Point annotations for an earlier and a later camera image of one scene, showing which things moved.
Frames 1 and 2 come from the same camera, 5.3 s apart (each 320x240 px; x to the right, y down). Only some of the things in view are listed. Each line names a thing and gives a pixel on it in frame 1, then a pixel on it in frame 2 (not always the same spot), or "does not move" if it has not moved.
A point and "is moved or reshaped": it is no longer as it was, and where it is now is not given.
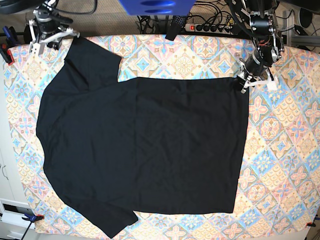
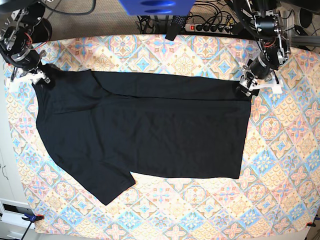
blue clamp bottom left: x=32 y=218 does not move
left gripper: x=48 y=23 to x=28 y=60
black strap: x=177 y=25 does not move
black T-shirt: x=115 y=147 is moved or reshaped
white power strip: x=210 y=28 does not move
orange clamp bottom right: x=310 y=224 does not move
